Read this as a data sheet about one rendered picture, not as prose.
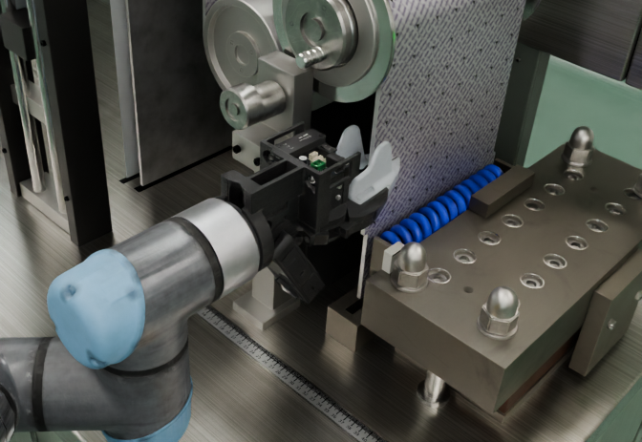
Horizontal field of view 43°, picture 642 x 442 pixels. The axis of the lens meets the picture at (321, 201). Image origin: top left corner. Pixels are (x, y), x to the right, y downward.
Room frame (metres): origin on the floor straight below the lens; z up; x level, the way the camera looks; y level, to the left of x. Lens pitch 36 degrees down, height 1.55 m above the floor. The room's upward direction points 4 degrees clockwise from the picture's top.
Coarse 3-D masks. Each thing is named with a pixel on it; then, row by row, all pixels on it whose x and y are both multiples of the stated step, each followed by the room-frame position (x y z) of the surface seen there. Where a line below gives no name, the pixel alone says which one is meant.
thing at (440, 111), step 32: (480, 32) 0.77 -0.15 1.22; (512, 32) 0.82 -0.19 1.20; (416, 64) 0.69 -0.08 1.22; (448, 64) 0.74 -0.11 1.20; (480, 64) 0.78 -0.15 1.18; (384, 96) 0.66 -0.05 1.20; (416, 96) 0.70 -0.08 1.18; (448, 96) 0.74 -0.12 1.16; (480, 96) 0.79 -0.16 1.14; (384, 128) 0.67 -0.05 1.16; (416, 128) 0.71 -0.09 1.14; (448, 128) 0.75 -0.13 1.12; (480, 128) 0.80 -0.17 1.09; (416, 160) 0.71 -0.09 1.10; (448, 160) 0.76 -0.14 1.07; (480, 160) 0.81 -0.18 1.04; (416, 192) 0.72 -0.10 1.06
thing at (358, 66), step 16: (288, 0) 0.72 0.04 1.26; (352, 0) 0.67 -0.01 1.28; (368, 0) 0.66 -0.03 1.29; (368, 16) 0.66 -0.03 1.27; (368, 32) 0.66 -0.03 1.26; (368, 48) 0.66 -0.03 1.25; (352, 64) 0.67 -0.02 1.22; (368, 64) 0.66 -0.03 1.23; (320, 80) 0.69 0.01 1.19; (336, 80) 0.68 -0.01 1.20; (352, 80) 0.67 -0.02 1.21
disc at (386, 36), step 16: (272, 0) 0.74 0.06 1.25; (384, 0) 0.65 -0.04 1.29; (384, 16) 0.65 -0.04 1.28; (384, 32) 0.65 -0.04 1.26; (288, 48) 0.73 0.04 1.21; (384, 48) 0.65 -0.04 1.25; (384, 64) 0.65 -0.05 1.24; (368, 80) 0.66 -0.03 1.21; (384, 80) 0.65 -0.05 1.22; (336, 96) 0.68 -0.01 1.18; (352, 96) 0.67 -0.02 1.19
